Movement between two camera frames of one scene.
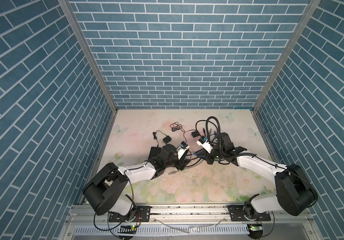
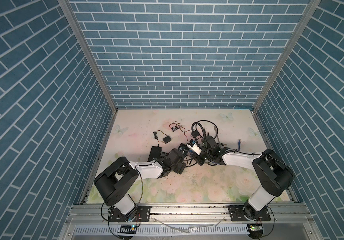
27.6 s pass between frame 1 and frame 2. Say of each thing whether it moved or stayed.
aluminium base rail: stayed
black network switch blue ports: stayed
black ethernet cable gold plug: moved
